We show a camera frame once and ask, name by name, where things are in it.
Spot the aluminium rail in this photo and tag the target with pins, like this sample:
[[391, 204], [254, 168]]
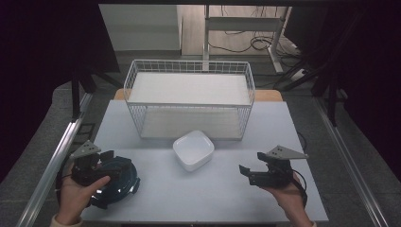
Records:
[[53, 164], [350, 164]]

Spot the white desk frame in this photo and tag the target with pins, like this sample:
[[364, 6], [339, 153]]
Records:
[[242, 23]]

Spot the black metal stand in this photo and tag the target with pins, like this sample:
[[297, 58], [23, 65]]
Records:
[[331, 94], [75, 97]]

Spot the white power strip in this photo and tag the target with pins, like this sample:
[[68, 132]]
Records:
[[298, 74]]

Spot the wooden table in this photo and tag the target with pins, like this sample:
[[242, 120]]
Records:
[[268, 95]]

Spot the round glass container blue lid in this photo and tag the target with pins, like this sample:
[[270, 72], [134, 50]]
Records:
[[119, 186]]

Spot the person's right hand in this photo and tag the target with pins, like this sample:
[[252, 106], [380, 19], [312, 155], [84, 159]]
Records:
[[288, 201]]

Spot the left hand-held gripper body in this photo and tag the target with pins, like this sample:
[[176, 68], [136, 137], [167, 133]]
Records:
[[85, 167]]

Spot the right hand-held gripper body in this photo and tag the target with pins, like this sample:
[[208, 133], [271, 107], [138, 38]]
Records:
[[277, 171]]

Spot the white cabinet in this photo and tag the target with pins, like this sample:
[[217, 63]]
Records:
[[142, 26]]

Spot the white square bowl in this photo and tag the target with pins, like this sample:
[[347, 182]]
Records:
[[193, 150]]

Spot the person's left hand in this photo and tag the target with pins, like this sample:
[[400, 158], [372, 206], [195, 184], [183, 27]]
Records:
[[74, 198]]

